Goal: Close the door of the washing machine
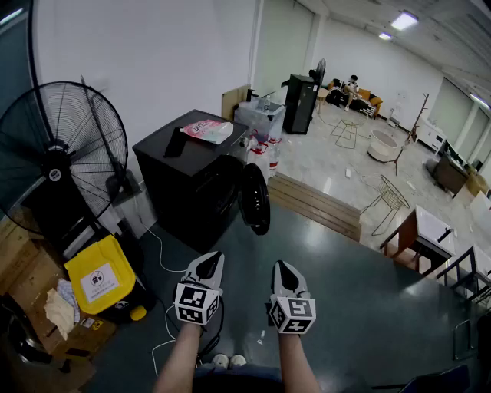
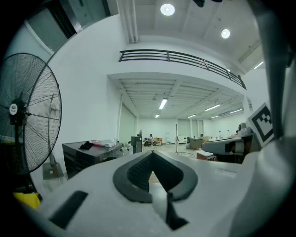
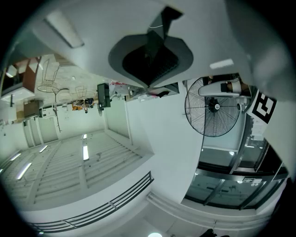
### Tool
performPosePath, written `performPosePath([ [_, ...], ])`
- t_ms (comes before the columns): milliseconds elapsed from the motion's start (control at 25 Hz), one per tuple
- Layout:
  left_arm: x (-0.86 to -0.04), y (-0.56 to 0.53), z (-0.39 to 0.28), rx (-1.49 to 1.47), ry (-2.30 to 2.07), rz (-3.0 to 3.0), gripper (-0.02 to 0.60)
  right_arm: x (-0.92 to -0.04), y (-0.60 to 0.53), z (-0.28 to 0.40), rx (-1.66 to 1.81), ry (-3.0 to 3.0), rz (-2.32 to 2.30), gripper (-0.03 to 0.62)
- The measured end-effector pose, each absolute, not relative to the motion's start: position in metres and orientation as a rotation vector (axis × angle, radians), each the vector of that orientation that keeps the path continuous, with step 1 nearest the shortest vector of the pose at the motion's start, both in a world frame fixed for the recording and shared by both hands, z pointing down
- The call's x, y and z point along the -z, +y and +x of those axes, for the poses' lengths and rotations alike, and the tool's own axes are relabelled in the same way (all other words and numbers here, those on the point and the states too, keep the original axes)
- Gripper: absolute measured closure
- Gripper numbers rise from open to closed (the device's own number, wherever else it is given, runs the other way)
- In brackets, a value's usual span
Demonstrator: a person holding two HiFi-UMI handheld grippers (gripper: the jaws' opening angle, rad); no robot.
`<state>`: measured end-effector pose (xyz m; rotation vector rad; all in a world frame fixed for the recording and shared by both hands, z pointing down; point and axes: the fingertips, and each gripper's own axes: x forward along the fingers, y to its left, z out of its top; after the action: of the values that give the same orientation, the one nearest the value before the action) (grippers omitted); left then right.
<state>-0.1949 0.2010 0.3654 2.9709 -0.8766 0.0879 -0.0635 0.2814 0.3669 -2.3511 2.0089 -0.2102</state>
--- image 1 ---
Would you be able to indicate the orange sofa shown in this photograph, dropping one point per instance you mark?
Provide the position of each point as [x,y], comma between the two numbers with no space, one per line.
[370,98]

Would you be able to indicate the white paper scrap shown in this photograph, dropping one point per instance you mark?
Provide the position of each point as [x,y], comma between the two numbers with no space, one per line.
[261,337]

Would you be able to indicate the person's white shoe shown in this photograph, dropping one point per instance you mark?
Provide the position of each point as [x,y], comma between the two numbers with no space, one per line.
[238,360]
[220,361]

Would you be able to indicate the grey utility box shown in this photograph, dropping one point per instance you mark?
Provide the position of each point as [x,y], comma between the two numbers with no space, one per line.
[124,188]

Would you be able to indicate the person's right forearm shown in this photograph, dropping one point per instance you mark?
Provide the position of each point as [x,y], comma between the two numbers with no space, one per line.
[297,360]

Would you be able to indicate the large black pedestal fan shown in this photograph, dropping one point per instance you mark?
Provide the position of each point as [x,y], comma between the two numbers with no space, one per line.
[57,153]

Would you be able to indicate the wooden table with white top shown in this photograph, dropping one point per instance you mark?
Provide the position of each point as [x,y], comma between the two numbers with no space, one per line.
[429,226]

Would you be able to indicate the black cloth pouch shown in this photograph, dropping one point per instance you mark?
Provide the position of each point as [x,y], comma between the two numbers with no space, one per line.
[175,144]

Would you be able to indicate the black tripod stand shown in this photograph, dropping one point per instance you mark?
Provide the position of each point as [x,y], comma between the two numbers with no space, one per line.
[396,161]

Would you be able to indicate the light wooden stool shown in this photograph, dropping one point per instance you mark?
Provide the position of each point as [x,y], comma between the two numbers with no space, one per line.
[322,96]

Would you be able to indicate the small ceiling light panel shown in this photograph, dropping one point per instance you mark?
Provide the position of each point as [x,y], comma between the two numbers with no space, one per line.
[385,36]

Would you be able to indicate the grey wall pipe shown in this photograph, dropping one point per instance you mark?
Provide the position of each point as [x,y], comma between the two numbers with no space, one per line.
[97,119]

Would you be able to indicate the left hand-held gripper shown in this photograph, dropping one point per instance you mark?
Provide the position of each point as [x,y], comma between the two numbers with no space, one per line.
[195,303]

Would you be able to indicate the dark brown desk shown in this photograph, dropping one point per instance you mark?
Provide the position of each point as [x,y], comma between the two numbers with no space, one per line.
[450,174]

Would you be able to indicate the tall black cabinet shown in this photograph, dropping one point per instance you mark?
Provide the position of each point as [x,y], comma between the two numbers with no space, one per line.
[299,103]

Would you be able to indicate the black clamp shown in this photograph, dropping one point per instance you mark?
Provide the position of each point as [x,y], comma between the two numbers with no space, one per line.
[445,235]

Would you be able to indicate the black rectangular case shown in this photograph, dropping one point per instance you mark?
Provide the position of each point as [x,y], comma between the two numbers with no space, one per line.
[57,215]

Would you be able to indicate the brown cardboard box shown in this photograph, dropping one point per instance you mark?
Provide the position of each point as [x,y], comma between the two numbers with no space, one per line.
[34,307]
[23,253]

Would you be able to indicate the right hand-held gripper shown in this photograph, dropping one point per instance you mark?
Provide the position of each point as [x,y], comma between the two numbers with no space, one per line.
[293,314]

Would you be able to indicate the large ceiling light panel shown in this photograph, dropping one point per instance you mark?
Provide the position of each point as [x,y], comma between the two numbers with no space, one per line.
[403,21]

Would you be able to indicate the blue checked cloth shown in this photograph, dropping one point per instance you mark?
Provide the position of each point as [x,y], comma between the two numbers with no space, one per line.
[71,293]

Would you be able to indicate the metal frame chair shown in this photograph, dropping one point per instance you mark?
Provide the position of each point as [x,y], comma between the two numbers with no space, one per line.
[462,339]

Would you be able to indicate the person's blue jeans legs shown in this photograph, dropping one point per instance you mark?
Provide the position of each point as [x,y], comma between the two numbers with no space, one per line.
[238,380]

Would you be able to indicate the black faucet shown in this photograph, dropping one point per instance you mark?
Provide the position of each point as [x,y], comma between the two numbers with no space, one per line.
[251,95]

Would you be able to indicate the white low cabinet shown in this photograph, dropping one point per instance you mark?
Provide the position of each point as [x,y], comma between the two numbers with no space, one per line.
[431,134]

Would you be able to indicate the pink detergent refill pouch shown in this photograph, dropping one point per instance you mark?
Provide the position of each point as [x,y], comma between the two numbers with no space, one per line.
[209,130]

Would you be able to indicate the small black standing fan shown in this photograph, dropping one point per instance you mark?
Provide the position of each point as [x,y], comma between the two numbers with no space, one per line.
[320,71]

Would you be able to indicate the beige crumpled cloth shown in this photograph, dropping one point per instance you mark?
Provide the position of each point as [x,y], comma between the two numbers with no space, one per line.
[59,312]

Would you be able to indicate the wooden coat rack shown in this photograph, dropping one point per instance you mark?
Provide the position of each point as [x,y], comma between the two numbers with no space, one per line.
[418,115]

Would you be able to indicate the black bin with yellow lid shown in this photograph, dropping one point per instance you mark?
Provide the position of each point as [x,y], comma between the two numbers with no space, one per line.
[101,274]

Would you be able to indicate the wooden slatted platform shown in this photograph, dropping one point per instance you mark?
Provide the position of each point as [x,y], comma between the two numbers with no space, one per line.
[310,203]

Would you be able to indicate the black washing machine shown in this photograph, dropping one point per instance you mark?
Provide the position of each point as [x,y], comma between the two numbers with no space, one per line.
[207,163]

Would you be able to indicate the small clear water bottle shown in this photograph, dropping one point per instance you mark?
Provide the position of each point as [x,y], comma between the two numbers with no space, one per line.
[266,103]

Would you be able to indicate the person's left forearm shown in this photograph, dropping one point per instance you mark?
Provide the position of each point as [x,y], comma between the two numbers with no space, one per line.
[180,357]

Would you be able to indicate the black frame table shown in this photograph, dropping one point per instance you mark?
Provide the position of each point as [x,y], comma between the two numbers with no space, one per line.
[462,268]

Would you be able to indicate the brown wooden board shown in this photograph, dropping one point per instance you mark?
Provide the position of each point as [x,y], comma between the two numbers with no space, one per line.
[234,100]

